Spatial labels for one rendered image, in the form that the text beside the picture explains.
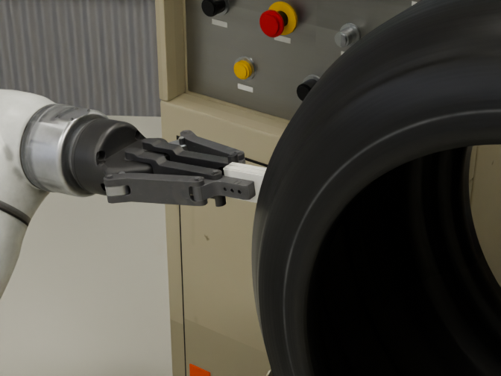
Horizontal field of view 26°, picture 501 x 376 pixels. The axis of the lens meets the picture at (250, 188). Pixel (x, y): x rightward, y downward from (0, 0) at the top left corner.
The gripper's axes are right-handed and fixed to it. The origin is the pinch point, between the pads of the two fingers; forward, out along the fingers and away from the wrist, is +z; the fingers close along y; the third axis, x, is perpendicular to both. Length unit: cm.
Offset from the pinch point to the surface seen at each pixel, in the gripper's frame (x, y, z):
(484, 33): -19.0, -9.4, 26.1
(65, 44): 62, 181, -215
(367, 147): -11.0, -11.7, 18.3
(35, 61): 67, 176, -225
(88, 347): 102, 84, -124
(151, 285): 101, 114, -128
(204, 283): 54, 57, -59
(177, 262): 52, 57, -65
